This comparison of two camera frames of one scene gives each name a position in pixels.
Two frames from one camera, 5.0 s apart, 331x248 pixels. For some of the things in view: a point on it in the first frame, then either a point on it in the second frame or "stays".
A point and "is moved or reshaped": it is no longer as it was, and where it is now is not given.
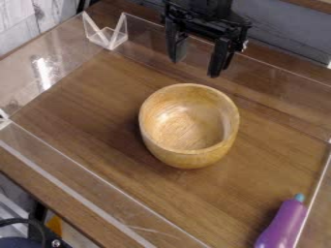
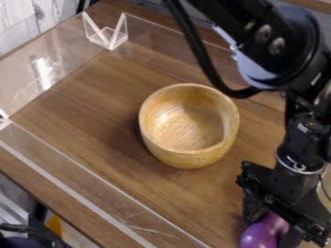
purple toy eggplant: x=283 y=230 is moved or reshaped
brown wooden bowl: x=188 y=123 stays
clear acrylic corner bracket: x=105 y=37 stays
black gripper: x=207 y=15 → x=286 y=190
